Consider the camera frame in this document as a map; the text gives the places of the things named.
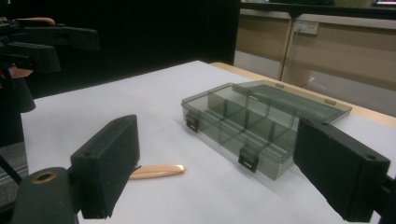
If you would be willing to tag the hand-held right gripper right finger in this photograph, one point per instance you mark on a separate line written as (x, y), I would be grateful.
(336, 168)

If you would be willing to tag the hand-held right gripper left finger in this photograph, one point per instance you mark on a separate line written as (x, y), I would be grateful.
(106, 161)

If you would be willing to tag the peach oblong plastic piece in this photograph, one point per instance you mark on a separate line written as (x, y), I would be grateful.
(158, 171)

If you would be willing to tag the clear grey compartment storage box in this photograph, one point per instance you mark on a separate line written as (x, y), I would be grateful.
(249, 124)

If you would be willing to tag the black curtain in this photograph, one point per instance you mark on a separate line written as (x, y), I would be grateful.
(149, 34)

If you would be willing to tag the white wall socket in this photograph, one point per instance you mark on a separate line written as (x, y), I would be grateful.
(306, 27)

